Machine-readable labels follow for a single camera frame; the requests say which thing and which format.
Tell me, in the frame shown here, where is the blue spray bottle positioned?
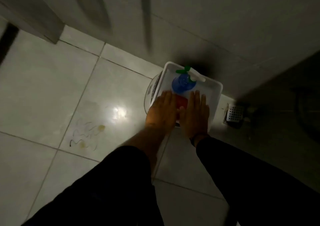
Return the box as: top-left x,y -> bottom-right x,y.
171,66 -> 206,94

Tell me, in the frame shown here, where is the person's right hand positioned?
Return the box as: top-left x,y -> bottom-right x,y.
178,90 -> 210,139

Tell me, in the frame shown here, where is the white door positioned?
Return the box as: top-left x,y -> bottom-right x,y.
30,0 -> 320,101

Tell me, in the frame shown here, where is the grey door frame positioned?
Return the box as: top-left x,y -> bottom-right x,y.
0,0 -> 66,44

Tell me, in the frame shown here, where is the person's left hand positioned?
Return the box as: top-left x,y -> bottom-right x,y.
146,91 -> 180,135

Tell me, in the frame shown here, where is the person's left forearm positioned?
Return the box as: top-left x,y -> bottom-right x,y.
22,126 -> 173,226

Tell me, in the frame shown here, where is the metal floor drain cover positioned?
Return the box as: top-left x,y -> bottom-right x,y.
223,103 -> 245,127

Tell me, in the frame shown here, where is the red object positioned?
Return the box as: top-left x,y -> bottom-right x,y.
175,94 -> 188,110

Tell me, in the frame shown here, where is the person's right forearm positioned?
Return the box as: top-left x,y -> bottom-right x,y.
191,133 -> 320,226

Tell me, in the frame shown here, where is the white plastic basket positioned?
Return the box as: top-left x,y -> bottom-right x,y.
150,61 -> 223,128

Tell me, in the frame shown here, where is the clear round bucket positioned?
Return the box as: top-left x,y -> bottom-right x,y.
144,73 -> 181,129

